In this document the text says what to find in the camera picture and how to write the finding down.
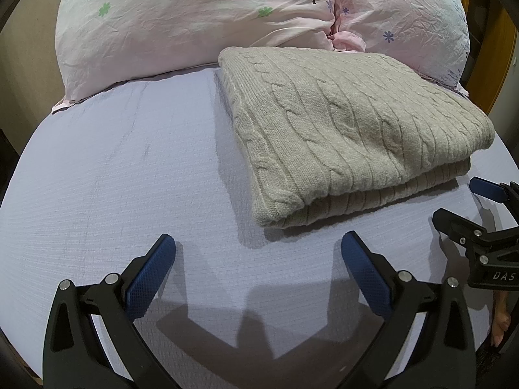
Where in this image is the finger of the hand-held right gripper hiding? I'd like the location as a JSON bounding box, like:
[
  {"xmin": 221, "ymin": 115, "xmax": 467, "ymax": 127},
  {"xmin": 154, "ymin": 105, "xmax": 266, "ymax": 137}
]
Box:
[
  {"xmin": 468, "ymin": 176, "xmax": 519, "ymax": 208},
  {"xmin": 432, "ymin": 207, "xmax": 493, "ymax": 258}
]

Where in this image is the lavender bed sheet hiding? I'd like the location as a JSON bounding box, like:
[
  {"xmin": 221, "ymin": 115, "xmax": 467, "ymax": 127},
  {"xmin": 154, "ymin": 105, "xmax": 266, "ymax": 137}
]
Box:
[{"xmin": 0, "ymin": 67, "xmax": 519, "ymax": 389}]

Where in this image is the pink floral pillow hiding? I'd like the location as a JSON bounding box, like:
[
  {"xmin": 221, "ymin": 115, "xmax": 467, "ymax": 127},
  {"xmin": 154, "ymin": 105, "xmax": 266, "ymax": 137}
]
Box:
[
  {"xmin": 52, "ymin": 0, "xmax": 340, "ymax": 114},
  {"xmin": 332, "ymin": 0, "xmax": 472, "ymax": 95}
]

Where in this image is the dark bedside furniture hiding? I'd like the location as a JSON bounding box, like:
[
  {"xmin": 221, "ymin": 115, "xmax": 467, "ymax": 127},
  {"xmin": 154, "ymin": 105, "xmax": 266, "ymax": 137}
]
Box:
[{"xmin": 0, "ymin": 127, "xmax": 22, "ymax": 197}]

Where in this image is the beige cable-knit sweater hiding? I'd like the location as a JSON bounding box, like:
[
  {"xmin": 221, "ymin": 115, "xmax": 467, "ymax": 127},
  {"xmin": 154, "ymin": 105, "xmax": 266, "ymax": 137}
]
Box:
[{"xmin": 218, "ymin": 46, "xmax": 496, "ymax": 228}]

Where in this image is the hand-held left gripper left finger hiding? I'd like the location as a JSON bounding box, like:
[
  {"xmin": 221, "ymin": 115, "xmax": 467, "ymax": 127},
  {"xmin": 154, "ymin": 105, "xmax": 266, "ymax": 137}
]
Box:
[{"xmin": 42, "ymin": 233, "xmax": 179, "ymax": 389}]

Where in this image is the person's right hand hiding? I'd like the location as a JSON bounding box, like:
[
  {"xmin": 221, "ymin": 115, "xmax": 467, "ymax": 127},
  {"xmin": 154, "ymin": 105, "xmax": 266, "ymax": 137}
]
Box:
[{"xmin": 489, "ymin": 289, "xmax": 512, "ymax": 347}]

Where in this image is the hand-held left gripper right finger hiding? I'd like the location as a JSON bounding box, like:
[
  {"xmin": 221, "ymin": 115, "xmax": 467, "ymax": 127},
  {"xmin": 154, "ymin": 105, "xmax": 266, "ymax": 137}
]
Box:
[{"xmin": 341, "ymin": 231, "xmax": 477, "ymax": 389}]

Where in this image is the wooden headboard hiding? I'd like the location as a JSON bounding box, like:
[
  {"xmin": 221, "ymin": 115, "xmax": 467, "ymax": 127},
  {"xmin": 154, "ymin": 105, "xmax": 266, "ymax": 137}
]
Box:
[{"xmin": 460, "ymin": 0, "xmax": 519, "ymax": 119}]

